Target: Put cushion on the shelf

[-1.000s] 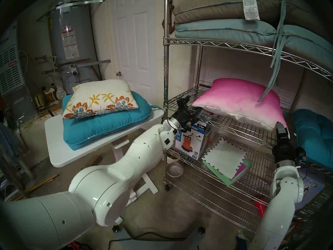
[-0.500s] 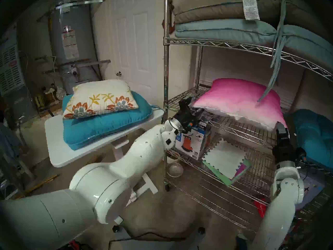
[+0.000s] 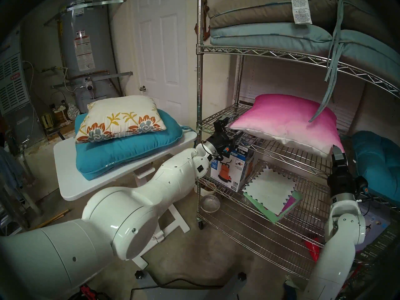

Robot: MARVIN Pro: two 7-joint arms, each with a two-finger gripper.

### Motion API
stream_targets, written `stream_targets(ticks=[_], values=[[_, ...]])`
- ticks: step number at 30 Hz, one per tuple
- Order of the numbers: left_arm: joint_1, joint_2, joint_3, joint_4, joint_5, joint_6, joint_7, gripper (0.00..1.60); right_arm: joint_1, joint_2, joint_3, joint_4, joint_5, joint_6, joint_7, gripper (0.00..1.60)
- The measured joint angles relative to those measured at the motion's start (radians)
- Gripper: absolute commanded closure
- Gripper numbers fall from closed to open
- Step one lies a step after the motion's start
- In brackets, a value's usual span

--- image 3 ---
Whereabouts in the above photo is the pink foam sheet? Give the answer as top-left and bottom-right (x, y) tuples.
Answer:
(280, 195), (299, 215)

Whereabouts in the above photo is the grey water heater tank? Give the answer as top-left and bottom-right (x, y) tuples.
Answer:
(59, 0), (121, 114)

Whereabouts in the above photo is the wooden stick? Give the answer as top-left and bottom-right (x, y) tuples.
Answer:
(31, 209), (71, 229)

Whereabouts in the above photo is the red plastic cone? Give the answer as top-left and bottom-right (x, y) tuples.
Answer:
(305, 238), (321, 262)

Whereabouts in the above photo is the pink white ombre cushion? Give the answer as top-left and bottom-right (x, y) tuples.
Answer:
(229, 94), (345, 159)

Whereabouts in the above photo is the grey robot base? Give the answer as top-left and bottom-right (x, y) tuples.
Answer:
(131, 271), (250, 300)

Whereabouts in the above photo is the white zigzag edged sheet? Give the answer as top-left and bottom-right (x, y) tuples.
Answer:
(242, 166), (297, 215)

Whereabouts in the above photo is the cream floral print cushion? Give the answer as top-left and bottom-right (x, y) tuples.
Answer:
(75, 95), (167, 144)

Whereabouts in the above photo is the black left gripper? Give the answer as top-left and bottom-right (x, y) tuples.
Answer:
(208, 116), (244, 161)

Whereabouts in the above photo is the blue white floor object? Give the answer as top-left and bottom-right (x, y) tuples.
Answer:
(283, 275), (299, 300)

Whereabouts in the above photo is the teal tufted cushion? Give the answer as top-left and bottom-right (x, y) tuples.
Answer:
(352, 131), (400, 208)

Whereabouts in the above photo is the black power cable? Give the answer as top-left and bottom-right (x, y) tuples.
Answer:
(130, 278), (226, 300)

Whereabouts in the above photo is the olive brown bench cushion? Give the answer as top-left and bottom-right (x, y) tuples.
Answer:
(208, 0), (394, 50)

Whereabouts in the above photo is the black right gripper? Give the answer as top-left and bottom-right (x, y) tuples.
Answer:
(327, 145), (369, 197)

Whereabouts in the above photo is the white rolling overbed table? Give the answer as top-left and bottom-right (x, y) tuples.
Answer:
(53, 127), (198, 270)

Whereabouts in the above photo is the grey furnace unit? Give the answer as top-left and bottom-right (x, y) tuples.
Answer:
(0, 27), (46, 147)

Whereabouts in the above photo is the teal flat seat cushion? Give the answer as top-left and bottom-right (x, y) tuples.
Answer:
(74, 109), (197, 181)

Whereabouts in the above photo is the white panel door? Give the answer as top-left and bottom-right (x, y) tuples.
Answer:
(131, 0), (189, 122)

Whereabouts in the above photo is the LED lamp product box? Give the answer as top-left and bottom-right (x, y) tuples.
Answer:
(355, 202), (400, 265)

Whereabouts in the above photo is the light blue bench cushion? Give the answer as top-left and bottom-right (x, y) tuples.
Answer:
(210, 0), (400, 122)

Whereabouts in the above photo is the utility pump cardboard box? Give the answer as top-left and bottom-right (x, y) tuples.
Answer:
(210, 143), (255, 193)

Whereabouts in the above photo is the chrome wire shelving rack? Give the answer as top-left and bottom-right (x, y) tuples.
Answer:
(195, 0), (400, 281)

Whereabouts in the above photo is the metal pet bowl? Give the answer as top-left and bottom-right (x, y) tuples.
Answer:
(201, 195), (221, 213)

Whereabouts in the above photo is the blue hanging cloth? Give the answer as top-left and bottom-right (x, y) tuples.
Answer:
(0, 148), (24, 197)

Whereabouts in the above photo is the green foam sheet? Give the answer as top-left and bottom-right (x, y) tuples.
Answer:
(243, 190), (304, 224)

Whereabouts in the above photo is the brown anchor wall decoration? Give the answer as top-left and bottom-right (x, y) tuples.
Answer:
(194, 0), (210, 41)

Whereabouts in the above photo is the red black cable clamp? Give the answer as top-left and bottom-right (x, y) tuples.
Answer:
(80, 285), (99, 300)

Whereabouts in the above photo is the grey metal ladder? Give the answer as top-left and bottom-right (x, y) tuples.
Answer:
(0, 177), (41, 237)

